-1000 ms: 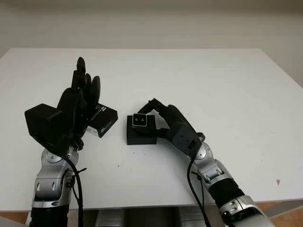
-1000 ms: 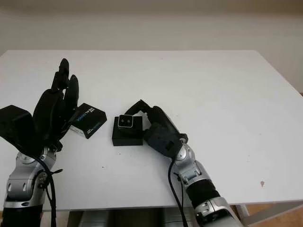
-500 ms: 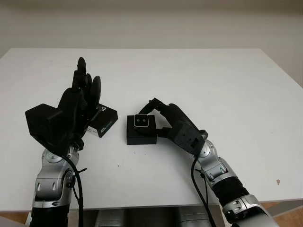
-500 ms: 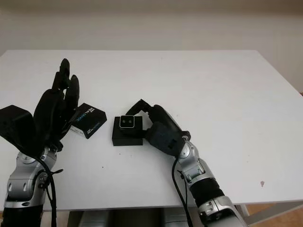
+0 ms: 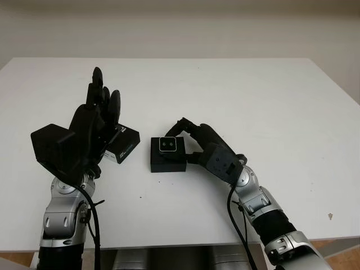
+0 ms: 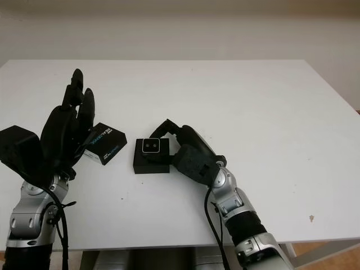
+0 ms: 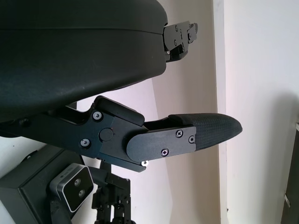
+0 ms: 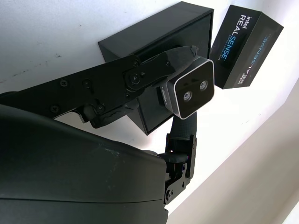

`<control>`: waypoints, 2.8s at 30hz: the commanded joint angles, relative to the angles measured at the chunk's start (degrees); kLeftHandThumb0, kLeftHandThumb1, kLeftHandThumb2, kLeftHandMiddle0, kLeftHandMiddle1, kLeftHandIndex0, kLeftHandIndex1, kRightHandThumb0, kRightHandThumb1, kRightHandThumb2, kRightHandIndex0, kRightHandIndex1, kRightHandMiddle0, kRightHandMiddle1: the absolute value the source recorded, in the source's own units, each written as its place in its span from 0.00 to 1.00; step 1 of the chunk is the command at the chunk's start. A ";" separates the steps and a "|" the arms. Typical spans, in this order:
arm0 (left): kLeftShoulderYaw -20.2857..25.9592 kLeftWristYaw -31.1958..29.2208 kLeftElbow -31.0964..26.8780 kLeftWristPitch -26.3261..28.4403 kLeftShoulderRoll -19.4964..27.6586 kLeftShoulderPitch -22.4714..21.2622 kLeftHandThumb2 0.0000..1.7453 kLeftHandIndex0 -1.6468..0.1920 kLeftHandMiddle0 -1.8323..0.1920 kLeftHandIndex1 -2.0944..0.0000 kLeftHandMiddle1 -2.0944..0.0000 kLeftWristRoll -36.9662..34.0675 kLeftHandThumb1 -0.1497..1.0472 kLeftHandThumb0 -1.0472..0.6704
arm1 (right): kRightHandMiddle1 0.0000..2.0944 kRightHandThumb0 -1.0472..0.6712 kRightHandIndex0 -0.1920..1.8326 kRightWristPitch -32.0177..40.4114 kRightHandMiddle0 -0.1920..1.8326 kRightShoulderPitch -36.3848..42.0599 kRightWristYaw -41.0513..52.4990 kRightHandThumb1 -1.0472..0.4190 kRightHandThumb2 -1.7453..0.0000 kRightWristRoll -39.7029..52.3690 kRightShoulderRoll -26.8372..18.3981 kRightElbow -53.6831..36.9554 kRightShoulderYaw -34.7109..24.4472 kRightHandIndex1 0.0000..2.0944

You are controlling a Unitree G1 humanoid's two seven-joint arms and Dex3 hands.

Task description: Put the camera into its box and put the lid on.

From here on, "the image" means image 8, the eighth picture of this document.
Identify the black box base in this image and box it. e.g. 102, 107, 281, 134
98, 1, 214, 136

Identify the black RealSense box lid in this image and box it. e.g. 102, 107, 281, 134
209, 4, 285, 90

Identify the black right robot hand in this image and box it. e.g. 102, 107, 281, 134
0, 45, 199, 224

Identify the small silver black camera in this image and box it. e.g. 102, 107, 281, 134
160, 56, 215, 120

